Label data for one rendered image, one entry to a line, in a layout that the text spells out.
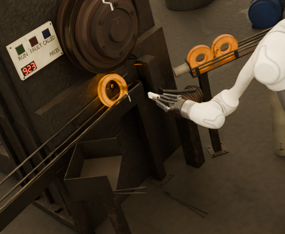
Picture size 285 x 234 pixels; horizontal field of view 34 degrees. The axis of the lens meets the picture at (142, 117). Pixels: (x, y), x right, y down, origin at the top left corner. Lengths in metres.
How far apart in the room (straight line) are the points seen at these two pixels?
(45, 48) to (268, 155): 1.54
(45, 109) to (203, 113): 0.78
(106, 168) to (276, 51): 1.02
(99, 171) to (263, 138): 1.31
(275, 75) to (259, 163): 1.37
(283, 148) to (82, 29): 1.46
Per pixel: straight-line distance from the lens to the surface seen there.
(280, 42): 1.74
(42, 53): 2.31
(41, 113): 2.34
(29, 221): 3.12
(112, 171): 2.24
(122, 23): 2.31
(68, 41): 2.27
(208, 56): 2.73
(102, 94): 2.48
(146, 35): 2.76
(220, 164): 3.02
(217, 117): 2.16
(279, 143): 2.95
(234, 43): 2.75
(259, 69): 1.68
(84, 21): 2.24
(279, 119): 2.83
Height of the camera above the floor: 2.01
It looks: 34 degrees down
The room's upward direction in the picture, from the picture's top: 17 degrees counter-clockwise
